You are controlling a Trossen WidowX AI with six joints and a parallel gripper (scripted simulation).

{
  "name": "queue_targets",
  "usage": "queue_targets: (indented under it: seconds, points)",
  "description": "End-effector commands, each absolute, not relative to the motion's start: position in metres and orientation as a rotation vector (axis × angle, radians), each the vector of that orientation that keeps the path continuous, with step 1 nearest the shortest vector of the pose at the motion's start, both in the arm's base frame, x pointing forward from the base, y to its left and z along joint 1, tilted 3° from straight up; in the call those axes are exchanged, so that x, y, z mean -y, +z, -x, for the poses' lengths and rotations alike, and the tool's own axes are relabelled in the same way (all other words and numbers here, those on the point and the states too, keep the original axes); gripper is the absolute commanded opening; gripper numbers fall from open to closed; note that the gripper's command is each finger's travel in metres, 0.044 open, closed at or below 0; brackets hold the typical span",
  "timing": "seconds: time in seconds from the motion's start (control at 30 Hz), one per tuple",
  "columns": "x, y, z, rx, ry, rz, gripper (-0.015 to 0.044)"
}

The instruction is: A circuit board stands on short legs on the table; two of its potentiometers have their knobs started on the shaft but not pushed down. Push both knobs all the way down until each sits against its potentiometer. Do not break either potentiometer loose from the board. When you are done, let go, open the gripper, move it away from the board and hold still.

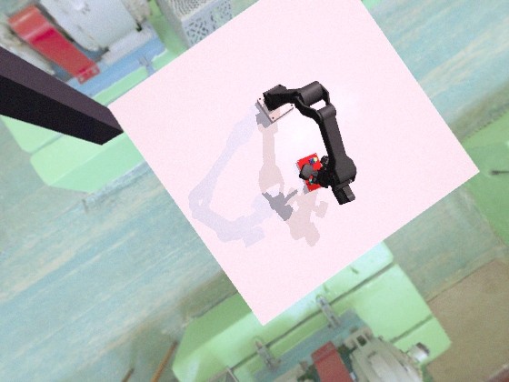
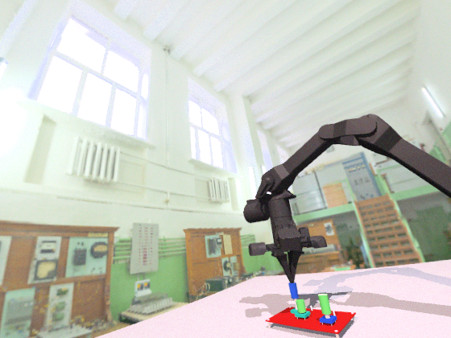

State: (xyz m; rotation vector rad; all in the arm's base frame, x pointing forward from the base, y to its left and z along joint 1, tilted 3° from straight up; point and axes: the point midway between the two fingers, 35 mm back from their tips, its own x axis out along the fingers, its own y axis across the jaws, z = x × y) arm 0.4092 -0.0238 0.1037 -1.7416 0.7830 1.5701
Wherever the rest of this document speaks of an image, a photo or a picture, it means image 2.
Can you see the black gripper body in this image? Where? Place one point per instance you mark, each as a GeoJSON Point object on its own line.
{"type": "Point", "coordinates": [261, 248]}

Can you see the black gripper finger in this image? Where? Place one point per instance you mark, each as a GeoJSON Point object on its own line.
{"type": "Point", "coordinates": [283, 260]}
{"type": "Point", "coordinates": [293, 260]}

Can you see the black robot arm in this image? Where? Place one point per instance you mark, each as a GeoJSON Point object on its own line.
{"type": "Point", "coordinates": [369, 131]}

